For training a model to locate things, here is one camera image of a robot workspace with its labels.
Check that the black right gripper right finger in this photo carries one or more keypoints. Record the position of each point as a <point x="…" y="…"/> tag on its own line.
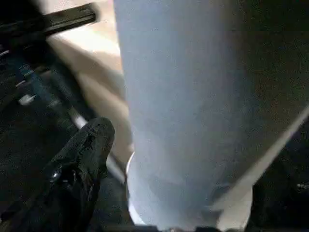
<point x="285" y="198"/>

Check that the white plastic table top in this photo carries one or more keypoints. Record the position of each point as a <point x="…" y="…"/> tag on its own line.
<point x="91" y="79"/>

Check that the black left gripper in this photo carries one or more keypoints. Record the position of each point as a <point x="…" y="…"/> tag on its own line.
<point x="36" y="91"/>

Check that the black plastic mat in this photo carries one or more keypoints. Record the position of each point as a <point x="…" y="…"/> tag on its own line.
<point x="24" y="149"/>

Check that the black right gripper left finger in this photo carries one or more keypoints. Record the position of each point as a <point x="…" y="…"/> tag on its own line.
<point x="72" y="174"/>

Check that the white plastic table leg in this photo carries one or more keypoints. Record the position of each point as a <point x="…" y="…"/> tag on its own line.
<point x="193" y="96"/>

